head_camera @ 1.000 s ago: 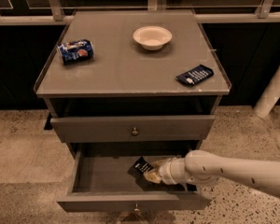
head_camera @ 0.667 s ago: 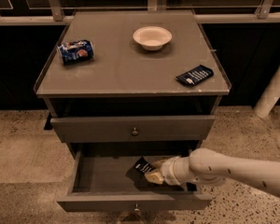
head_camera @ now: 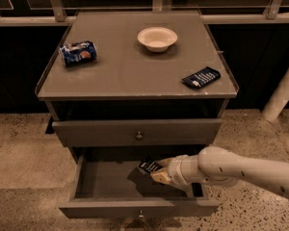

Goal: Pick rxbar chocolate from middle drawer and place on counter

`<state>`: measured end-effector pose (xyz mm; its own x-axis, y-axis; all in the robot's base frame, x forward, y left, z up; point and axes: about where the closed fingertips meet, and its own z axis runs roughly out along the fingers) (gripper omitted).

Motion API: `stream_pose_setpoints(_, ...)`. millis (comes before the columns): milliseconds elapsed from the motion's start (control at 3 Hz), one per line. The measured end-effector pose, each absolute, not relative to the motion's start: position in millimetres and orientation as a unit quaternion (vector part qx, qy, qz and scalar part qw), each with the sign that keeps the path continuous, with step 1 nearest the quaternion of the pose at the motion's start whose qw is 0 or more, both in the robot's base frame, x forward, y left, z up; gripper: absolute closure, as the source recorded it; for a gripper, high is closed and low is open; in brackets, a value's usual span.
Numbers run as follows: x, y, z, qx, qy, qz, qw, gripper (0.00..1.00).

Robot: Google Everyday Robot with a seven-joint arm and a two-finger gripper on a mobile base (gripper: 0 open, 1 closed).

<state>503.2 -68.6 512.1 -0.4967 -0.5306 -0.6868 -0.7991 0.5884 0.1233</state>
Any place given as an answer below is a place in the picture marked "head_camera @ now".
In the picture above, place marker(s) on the metal window railing frame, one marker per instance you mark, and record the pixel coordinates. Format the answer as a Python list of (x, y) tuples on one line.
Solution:
[(64, 12)]

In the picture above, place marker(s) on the black rxbar chocolate packet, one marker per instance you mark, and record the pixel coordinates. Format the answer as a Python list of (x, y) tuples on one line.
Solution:
[(149, 165)]

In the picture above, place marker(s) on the brass top drawer knob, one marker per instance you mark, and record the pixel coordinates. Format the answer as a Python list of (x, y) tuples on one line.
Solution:
[(139, 136)]

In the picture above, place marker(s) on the open grey middle drawer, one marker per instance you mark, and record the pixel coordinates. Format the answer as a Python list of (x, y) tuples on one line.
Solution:
[(110, 184)]

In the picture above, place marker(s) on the brass middle drawer knob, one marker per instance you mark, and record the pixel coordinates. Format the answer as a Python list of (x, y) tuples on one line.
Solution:
[(141, 215)]

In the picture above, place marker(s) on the white bowl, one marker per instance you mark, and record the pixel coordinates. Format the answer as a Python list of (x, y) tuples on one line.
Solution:
[(157, 39)]

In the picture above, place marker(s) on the blue snack bar packet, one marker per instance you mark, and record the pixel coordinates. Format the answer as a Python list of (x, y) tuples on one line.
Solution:
[(202, 78)]

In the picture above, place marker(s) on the brass drawer knob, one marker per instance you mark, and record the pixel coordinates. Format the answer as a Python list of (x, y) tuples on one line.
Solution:
[(139, 136), (141, 215)]

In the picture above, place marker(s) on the blue pepsi can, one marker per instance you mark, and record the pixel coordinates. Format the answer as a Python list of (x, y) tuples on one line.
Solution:
[(78, 52)]

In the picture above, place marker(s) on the grey drawer cabinet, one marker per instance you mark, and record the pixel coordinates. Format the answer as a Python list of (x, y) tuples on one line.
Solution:
[(128, 82)]

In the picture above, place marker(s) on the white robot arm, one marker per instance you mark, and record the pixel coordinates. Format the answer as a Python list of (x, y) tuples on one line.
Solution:
[(216, 166)]

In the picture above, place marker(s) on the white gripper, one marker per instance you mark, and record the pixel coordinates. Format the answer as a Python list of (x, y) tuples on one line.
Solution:
[(175, 170)]

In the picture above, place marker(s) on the closed grey top drawer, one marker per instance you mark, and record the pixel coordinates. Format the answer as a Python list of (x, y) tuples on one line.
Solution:
[(89, 133)]

